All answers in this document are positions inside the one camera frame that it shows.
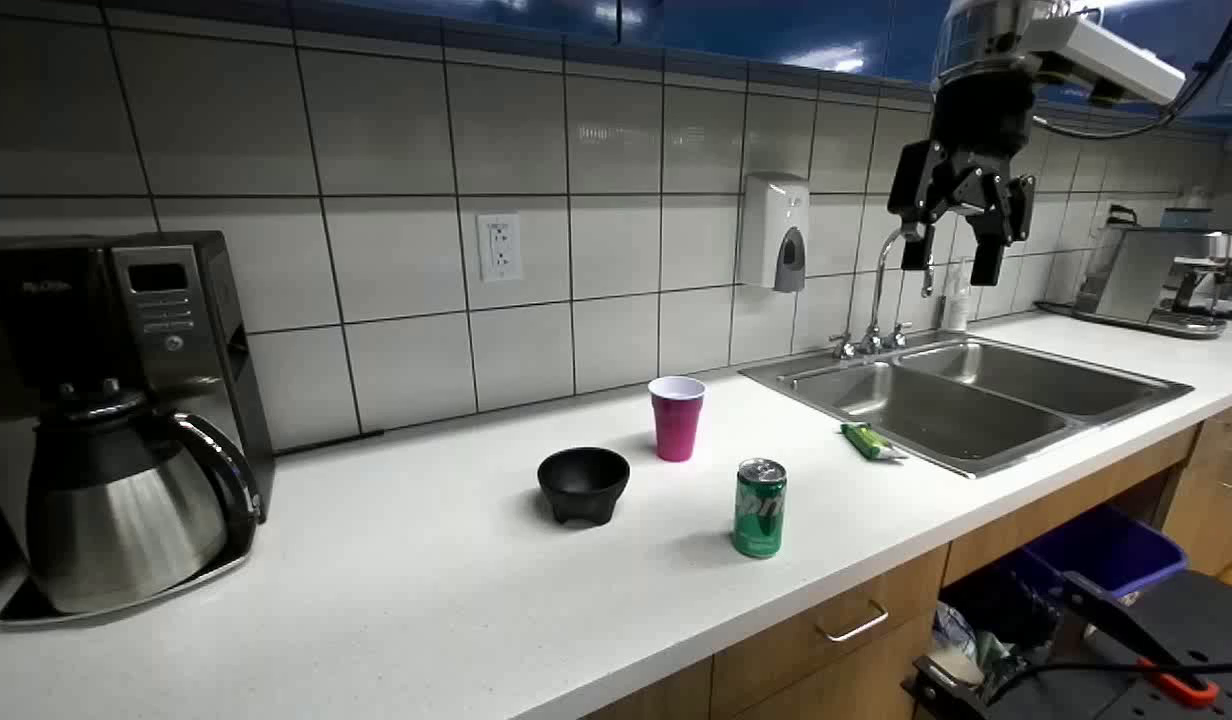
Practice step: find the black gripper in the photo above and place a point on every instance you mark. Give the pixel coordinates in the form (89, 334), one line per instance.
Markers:
(978, 112)

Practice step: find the green soda can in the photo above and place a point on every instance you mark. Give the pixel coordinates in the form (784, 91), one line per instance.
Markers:
(756, 515)

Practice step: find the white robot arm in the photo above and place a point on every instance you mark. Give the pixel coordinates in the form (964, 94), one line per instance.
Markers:
(980, 32)

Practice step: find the black bowl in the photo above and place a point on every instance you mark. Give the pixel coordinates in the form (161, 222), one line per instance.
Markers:
(581, 480)

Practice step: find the clear soap bottle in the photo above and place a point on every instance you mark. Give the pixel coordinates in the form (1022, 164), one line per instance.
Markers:
(953, 304)

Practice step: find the chrome sink faucet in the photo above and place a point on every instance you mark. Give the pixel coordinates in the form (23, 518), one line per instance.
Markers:
(880, 284)

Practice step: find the chrome faucet knob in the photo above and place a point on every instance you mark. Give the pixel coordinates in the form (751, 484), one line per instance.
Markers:
(847, 346)

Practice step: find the stainless double sink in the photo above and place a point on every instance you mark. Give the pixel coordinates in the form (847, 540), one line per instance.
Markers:
(963, 402)

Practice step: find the silver espresso machine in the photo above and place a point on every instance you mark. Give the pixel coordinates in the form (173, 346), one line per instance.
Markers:
(1151, 272)

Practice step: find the green sponge packet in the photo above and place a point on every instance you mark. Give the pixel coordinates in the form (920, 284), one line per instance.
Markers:
(866, 443)

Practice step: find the magenta plastic cup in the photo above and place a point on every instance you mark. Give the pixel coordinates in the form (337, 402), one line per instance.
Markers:
(676, 422)

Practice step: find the blue plastic bin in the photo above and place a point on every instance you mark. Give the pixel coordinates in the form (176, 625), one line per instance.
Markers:
(1106, 548)

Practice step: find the wooden base cabinet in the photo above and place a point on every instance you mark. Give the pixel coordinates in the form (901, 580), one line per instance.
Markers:
(829, 661)

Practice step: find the black stand with orange clamp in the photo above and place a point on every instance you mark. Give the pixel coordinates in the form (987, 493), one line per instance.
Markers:
(1178, 642)

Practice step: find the black coffee maker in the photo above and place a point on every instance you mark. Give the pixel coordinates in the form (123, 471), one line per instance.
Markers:
(161, 322)

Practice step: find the steel coffee carafe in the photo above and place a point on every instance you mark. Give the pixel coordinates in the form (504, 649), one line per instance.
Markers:
(119, 522)

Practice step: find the white wall soap dispenser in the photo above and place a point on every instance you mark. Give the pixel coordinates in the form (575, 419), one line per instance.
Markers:
(773, 234)

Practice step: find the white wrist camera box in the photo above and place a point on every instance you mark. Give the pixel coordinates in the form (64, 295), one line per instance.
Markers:
(1108, 57)

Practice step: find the blue wall cabinet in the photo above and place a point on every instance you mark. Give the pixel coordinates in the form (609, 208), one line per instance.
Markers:
(721, 27)

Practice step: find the white wall outlet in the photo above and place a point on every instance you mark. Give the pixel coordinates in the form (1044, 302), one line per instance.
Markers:
(503, 250)

